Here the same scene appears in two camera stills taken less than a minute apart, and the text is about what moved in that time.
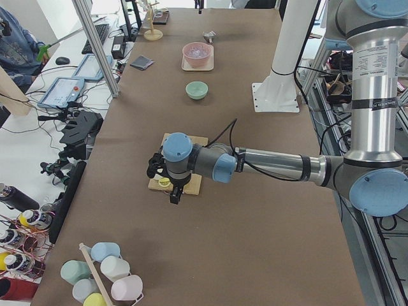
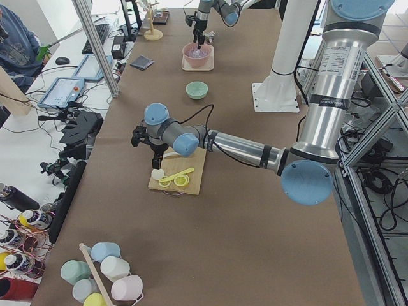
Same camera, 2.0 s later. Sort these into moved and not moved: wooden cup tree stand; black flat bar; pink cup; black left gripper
Moved: black left gripper
Not moved: black flat bar; pink cup; wooden cup tree stand
